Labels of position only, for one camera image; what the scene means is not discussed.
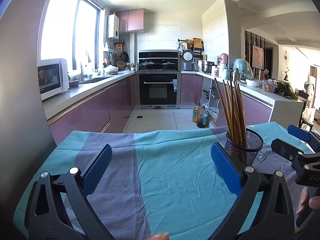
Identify wooden chopstick red patterned end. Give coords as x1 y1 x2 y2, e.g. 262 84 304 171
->
214 78 233 139

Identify person's right hand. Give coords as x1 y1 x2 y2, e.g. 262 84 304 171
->
296 187 320 215

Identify black mesh utensil holder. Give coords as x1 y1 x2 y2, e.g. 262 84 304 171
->
225 128 264 166

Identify green leafy vegetables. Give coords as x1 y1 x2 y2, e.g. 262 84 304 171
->
274 81 298 100

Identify dark sauce bottle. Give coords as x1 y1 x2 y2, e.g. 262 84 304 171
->
196 106 208 128

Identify teal and purple tablecloth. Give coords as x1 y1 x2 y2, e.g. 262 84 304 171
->
12 121 315 240

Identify yellow cooking oil bottle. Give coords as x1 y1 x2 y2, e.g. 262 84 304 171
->
192 102 201 123

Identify pale green round appliance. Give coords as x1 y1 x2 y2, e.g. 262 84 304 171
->
233 59 253 80

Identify pink electric kettle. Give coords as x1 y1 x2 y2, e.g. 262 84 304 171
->
220 53 229 65

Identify white microwave oven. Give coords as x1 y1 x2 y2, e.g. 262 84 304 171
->
37 59 69 101

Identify white casserole pot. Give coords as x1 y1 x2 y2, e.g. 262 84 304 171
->
104 65 119 75

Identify steel stock pot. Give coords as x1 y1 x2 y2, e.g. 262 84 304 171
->
201 61 215 74

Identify black built-in oven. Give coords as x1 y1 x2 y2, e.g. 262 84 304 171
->
136 71 181 109

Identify white rice cooker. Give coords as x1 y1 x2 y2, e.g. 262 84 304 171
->
182 49 194 71

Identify black range hood stove unit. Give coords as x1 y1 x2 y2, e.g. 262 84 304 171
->
138 50 180 71

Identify white wall water heater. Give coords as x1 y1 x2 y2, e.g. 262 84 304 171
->
107 14 119 40

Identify purple upper wall cabinet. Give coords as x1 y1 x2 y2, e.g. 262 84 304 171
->
116 9 145 33

